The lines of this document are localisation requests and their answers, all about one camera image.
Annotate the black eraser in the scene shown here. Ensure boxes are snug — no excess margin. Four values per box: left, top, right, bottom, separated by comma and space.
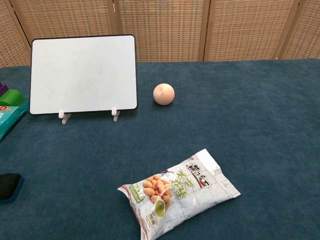
0, 172, 25, 204

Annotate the white plastic easel stand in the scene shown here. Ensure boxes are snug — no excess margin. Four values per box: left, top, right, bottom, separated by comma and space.
58, 107, 121, 125

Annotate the white peanut snack bag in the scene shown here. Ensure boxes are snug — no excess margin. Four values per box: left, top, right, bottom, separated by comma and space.
117, 148, 242, 240

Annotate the purple plastic object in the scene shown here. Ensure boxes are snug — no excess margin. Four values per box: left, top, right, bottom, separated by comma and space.
0, 81, 10, 97

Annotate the woven rattan folding screen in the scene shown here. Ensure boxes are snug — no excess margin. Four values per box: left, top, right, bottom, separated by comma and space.
0, 0, 320, 69

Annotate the peach coloured ball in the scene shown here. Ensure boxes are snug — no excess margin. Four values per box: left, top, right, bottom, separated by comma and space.
152, 83, 176, 106

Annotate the teal wet wipes pack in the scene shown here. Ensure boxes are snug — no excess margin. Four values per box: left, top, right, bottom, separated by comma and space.
0, 99, 30, 142

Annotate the green cylinder toy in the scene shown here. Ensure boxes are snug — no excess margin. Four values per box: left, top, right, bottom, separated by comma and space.
0, 89, 26, 107

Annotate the dark teal tablecloth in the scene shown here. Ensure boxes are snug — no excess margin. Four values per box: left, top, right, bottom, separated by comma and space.
0, 58, 320, 240

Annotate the white board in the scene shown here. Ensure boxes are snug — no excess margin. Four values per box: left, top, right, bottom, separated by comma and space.
29, 34, 139, 116

